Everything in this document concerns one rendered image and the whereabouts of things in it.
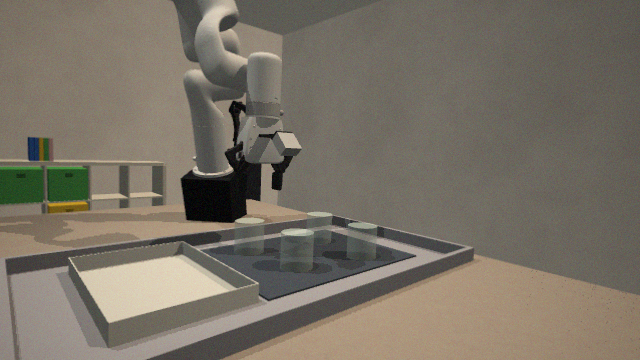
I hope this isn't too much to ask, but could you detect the clear glass cylinder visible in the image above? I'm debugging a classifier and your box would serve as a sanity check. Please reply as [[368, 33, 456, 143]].
[[306, 212, 332, 245], [234, 218, 265, 256], [280, 228, 314, 273], [347, 222, 377, 261]]

